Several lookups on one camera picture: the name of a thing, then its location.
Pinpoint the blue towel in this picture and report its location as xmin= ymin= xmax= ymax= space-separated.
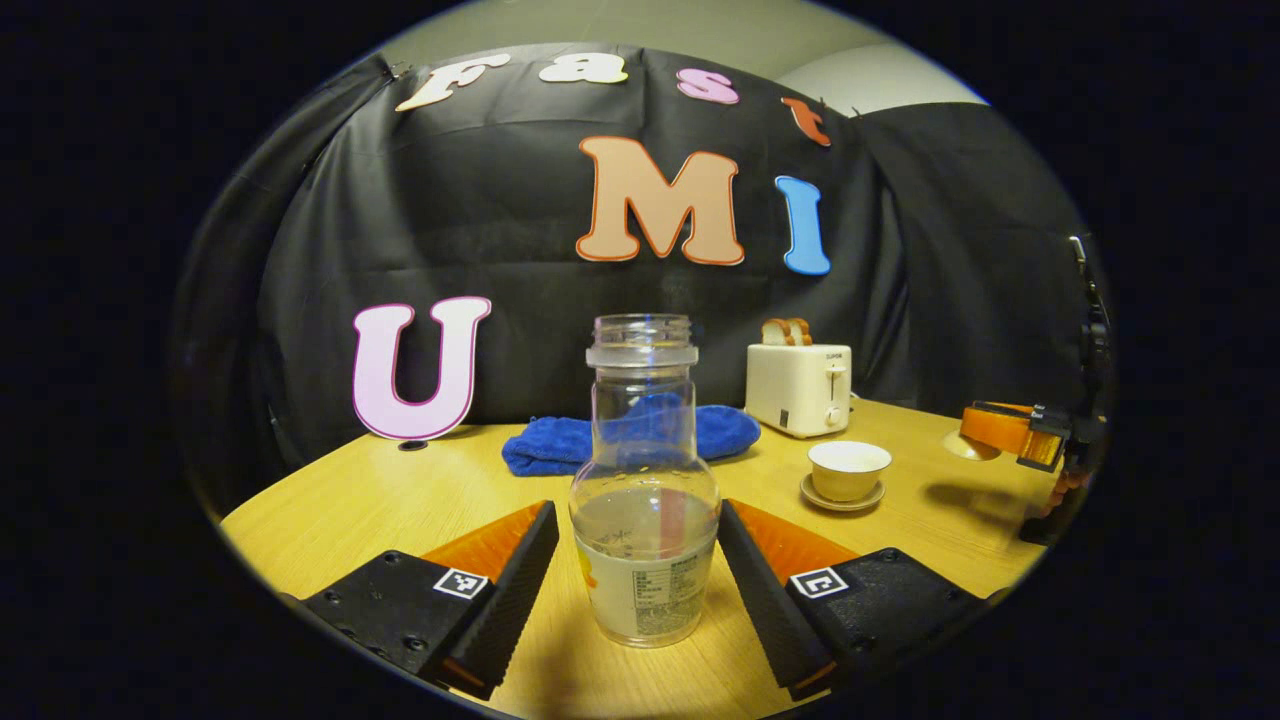
xmin=502 ymin=404 xmax=762 ymax=477

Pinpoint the cream saucer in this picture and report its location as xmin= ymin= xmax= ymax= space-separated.
xmin=799 ymin=473 xmax=887 ymax=514

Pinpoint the white toaster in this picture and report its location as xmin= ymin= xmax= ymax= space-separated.
xmin=745 ymin=343 xmax=854 ymax=440

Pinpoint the cream teacup lid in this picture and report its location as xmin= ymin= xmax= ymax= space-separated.
xmin=943 ymin=428 xmax=1004 ymax=462

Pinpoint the cream teacup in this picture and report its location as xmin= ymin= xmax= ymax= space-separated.
xmin=808 ymin=441 xmax=893 ymax=503

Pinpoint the black backdrop cloth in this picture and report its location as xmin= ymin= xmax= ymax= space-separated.
xmin=175 ymin=42 xmax=1111 ymax=501

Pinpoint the clear glass water bottle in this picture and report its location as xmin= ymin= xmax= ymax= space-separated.
xmin=569 ymin=314 xmax=722 ymax=649

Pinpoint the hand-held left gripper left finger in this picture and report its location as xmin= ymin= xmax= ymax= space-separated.
xmin=300 ymin=500 xmax=560 ymax=701

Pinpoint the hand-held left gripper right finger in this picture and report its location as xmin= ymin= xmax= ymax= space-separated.
xmin=716 ymin=499 xmax=991 ymax=703

